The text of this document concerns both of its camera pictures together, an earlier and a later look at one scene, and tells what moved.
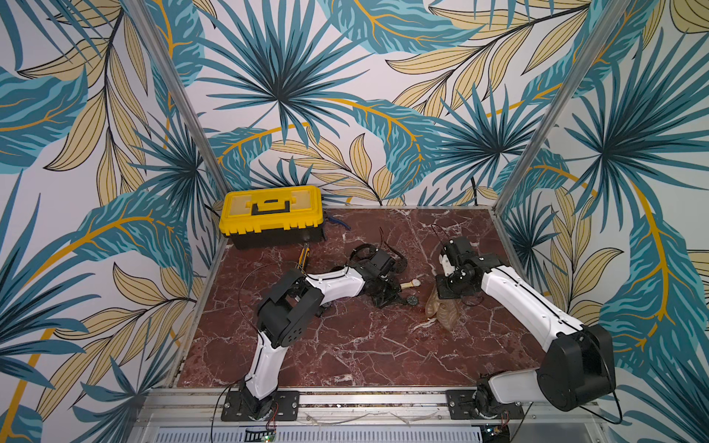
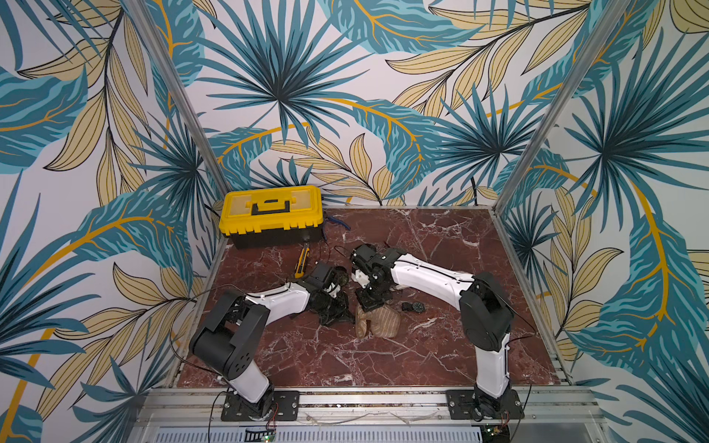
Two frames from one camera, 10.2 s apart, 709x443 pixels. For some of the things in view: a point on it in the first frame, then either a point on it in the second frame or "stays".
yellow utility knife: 305,254 stays
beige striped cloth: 446,310 to 383,321
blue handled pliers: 335,220 stays
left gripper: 381,302 to 342,314
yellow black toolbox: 268,217 stays
